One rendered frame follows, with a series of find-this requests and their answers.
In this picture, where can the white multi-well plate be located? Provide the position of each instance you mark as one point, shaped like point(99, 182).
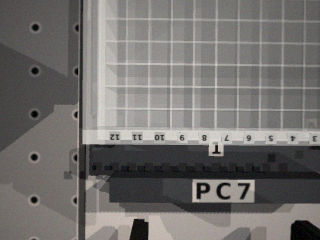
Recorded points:
point(116, 64)

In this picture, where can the dark grey plate carrier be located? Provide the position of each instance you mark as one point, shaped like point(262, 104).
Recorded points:
point(210, 173)

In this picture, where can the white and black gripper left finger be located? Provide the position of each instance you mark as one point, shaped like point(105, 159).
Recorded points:
point(139, 230)

